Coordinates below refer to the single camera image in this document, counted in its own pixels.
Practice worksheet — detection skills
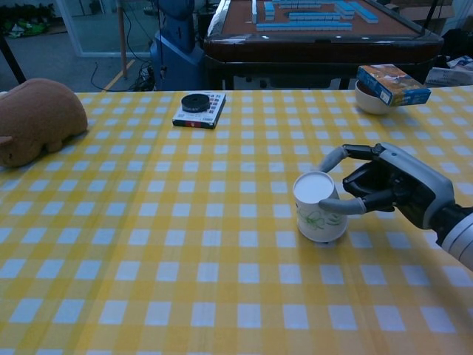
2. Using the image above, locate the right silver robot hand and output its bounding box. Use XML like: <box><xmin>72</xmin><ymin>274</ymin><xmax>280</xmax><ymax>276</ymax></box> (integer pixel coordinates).
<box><xmin>318</xmin><ymin>141</ymin><xmax>469</xmax><ymax>231</ymax></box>

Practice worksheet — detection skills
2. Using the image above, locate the white paper cup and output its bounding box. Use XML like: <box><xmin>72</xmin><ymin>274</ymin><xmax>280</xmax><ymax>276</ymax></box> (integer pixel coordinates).
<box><xmin>292</xmin><ymin>170</ymin><xmax>350</xmax><ymax>243</ymax></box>

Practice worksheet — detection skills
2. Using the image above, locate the white bowl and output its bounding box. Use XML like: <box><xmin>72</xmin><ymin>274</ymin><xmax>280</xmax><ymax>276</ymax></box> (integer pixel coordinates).
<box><xmin>354</xmin><ymin>78</ymin><xmax>399</xmax><ymax>116</ymax></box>

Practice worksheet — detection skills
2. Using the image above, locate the orange and blue snack box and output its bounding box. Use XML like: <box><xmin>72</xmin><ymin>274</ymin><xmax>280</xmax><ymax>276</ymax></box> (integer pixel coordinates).
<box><xmin>356</xmin><ymin>64</ymin><xmax>433</xmax><ymax>108</ymax></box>

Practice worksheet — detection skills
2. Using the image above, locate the white plastic basket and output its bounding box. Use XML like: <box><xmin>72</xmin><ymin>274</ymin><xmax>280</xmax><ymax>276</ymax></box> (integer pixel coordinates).
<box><xmin>424</xmin><ymin>65</ymin><xmax>473</xmax><ymax>89</ymax></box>

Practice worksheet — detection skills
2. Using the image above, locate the dark wooden mahjong table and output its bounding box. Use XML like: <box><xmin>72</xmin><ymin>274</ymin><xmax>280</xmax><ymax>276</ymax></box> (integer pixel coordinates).
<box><xmin>203</xmin><ymin>0</ymin><xmax>445</xmax><ymax>91</ymax></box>

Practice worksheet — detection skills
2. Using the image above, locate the diagonal mahjong tile row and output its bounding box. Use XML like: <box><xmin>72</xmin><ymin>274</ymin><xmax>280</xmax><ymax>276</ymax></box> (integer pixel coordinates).
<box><xmin>333</xmin><ymin>0</ymin><xmax>378</xmax><ymax>22</ymax></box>

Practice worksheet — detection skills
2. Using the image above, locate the long mahjong tile row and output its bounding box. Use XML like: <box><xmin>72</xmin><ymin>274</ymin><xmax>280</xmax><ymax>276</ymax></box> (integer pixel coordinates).
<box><xmin>255</xmin><ymin>21</ymin><xmax>353</xmax><ymax>33</ymax></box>

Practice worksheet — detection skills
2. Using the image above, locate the short mahjong tile row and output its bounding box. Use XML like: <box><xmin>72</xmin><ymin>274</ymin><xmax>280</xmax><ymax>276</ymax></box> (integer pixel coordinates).
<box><xmin>288</xmin><ymin>11</ymin><xmax>341</xmax><ymax>21</ymax></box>

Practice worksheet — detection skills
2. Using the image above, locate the black tape roll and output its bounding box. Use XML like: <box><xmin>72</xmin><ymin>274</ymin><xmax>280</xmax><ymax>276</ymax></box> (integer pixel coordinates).
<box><xmin>180</xmin><ymin>93</ymin><xmax>210</xmax><ymax>113</ymax></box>

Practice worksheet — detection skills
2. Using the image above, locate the yellow checkered tablecloth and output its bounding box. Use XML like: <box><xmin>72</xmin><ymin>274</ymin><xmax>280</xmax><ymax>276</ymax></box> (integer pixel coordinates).
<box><xmin>0</xmin><ymin>85</ymin><xmax>473</xmax><ymax>355</ymax></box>

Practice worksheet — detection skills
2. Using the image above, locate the blue machine base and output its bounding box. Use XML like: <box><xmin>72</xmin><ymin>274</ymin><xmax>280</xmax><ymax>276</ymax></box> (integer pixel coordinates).
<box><xmin>149</xmin><ymin>0</ymin><xmax>206</xmax><ymax>92</ymax></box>

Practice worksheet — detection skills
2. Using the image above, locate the wooden pole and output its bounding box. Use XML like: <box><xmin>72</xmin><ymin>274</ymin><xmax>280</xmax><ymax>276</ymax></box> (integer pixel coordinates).
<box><xmin>117</xmin><ymin>0</ymin><xmax>129</xmax><ymax>79</ymax></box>

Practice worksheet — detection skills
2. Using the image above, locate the brown plush toy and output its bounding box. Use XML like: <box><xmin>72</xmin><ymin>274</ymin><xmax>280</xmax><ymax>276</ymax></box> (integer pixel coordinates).
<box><xmin>0</xmin><ymin>77</ymin><xmax>89</xmax><ymax>169</ymax></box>

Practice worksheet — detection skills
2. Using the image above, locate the green bags pile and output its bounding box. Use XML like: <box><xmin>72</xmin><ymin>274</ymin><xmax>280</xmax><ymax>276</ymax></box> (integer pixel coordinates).
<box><xmin>0</xmin><ymin>3</ymin><xmax>57</xmax><ymax>38</ymax></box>

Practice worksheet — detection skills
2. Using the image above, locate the black slanted pole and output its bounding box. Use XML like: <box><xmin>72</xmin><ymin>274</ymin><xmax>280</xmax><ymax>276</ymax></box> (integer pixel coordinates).
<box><xmin>0</xmin><ymin>35</ymin><xmax>27</xmax><ymax>85</ymax></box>

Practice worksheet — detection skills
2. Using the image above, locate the black floor cable bundle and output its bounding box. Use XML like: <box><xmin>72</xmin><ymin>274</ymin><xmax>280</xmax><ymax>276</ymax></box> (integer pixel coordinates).
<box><xmin>127</xmin><ymin>57</ymin><xmax>157</xmax><ymax>92</ymax></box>

